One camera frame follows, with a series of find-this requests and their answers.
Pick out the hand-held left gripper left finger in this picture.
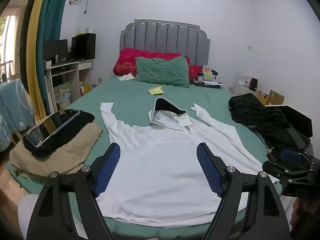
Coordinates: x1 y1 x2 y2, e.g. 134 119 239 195
26 142 121 240

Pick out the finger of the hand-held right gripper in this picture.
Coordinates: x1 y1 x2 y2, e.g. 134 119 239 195
285 126 312 153
262 150 316 182

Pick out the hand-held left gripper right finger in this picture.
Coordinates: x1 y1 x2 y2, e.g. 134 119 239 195
196 142 292 240

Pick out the white hoodie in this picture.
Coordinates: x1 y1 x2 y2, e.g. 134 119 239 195
96 97 279 228

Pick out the pile of black clothes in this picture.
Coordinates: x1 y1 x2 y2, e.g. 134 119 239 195
228 93 312 153

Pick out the person's right hand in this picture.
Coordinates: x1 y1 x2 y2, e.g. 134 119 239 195
290 197 320 233

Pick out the large black box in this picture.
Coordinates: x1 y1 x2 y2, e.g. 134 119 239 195
265 104 313 138

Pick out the folded beige garment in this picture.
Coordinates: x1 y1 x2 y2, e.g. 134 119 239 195
9 123 103 179

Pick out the cardboard box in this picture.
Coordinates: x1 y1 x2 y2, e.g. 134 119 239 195
255 89 285 106

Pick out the folded black garment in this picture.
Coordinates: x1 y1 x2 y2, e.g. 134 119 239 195
24 109 95 158

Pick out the tablet computer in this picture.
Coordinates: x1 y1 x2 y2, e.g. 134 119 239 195
23 109 81 148

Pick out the bed with green sheet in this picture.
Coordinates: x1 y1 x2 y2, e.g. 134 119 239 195
6 74 300 240

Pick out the waste bin with bag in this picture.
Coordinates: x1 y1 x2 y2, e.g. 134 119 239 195
54 89 72 110

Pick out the yellow small packet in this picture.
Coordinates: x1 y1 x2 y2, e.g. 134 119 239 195
148 86 164 96

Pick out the small white patterned cloth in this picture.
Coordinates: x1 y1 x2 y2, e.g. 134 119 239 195
118 73 136 82

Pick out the clutter of books and packets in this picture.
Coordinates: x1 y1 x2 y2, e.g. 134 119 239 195
194 65 223 89

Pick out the white computer desk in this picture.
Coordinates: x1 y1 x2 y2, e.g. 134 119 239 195
44 58 96 110

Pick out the green pillow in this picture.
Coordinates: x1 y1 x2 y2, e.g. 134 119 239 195
134 54 190 88

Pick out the blue printed cloth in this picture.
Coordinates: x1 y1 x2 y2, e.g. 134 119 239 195
0 79 35 153

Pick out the black computer tower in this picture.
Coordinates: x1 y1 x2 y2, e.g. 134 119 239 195
71 33 97 59

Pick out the black computer monitor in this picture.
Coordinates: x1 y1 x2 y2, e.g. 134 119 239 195
44 39 69 61

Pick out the grey padded headboard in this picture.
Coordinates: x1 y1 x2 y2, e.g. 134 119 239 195
119 19 211 67

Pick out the yellow curtain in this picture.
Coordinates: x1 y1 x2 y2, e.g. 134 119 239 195
26 0 50 124

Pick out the teal curtain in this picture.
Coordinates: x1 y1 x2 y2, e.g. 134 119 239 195
36 0 73 117

